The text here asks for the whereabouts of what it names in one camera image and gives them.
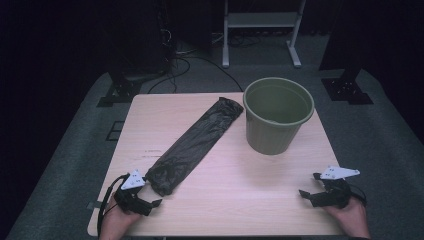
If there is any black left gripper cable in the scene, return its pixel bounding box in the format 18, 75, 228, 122
96, 173, 130, 238

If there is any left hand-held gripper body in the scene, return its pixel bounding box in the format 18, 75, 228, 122
113, 168, 154, 217

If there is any green plastic trash bin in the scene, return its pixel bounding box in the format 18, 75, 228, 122
242, 77, 315, 156

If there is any person's right hand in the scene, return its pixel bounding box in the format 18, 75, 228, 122
321, 197, 372, 240

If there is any black stand base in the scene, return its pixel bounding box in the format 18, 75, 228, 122
320, 67, 374, 106
96, 70, 162, 108

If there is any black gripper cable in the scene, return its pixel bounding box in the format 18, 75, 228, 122
349, 183, 368, 207
96, 173, 130, 238

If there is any black floor cable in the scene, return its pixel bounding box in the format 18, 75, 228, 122
147, 54, 244, 95

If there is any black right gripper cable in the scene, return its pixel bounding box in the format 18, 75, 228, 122
349, 183, 368, 207

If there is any black plastic trash bag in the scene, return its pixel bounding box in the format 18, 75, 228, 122
144, 96, 245, 197

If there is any person's left hand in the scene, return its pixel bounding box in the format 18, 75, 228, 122
98, 199, 143, 240

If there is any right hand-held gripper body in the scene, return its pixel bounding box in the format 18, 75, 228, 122
309, 165, 361, 209

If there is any white metal stand frame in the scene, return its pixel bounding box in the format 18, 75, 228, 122
222, 0, 307, 69

